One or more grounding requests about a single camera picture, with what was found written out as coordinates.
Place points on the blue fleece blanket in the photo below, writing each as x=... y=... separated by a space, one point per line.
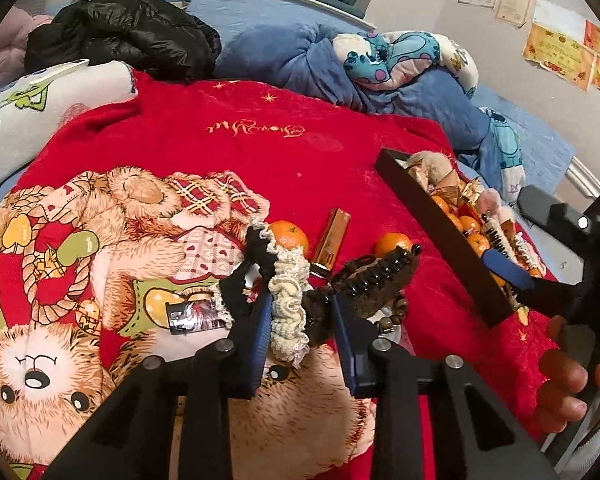
x=300 y=58

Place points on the cream lace scrunchie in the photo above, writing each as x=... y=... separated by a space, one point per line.
x=284 y=274

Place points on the gold pyramid candy box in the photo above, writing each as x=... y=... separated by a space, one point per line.
x=466 y=193

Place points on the Stitch plush pillow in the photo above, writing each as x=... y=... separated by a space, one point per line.
x=391 y=60

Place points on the dark brown fuzzy hair claw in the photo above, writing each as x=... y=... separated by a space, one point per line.
x=372 y=284

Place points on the gold lipstick tube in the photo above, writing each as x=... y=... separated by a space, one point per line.
x=325 y=255

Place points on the red teddy bear blanket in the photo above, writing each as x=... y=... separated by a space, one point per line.
x=131 y=206

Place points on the shiny patterned foil tube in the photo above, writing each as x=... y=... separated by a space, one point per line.
x=193 y=316

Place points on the beige fluffy pompom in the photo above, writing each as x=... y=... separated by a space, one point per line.
x=429 y=166

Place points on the orange certificate on wall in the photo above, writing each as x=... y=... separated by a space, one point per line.
x=561 y=55

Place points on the black storage tray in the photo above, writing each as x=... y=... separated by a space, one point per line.
x=491 y=303

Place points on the white printed pillow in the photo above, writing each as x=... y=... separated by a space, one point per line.
x=34 y=107

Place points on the person's right hand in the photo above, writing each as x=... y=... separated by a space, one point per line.
x=556 y=401

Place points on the black puffer jacket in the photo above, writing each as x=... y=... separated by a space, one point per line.
x=152 y=36

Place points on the white fuzzy hair claw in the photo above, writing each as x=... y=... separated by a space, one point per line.
x=492 y=230

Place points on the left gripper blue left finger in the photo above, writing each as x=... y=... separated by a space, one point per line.
x=254 y=341

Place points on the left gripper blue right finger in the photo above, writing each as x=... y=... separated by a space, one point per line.
x=353 y=337

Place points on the mandarin orange in tray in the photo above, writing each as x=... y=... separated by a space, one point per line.
x=469 y=224

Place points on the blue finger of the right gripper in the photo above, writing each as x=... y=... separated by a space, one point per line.
x=507 y=270

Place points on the pink quilt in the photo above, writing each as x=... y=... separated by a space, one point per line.
x=14 y=33

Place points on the mandarin orange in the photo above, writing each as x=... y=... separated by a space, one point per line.
x=469 y=224
x=289 y=236
x=389 y=241

